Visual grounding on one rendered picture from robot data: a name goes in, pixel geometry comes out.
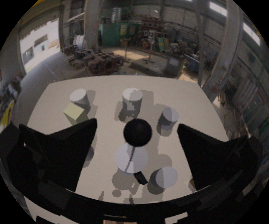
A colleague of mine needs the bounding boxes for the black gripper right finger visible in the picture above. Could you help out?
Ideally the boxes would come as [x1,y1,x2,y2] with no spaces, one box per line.
[177,123,247,190]

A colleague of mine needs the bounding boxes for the glass french press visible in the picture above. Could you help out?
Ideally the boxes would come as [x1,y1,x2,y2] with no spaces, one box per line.
[114,119,153,185]

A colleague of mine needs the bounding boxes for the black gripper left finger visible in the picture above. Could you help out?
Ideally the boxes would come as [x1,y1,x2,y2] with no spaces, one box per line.
[18,119,98,192]

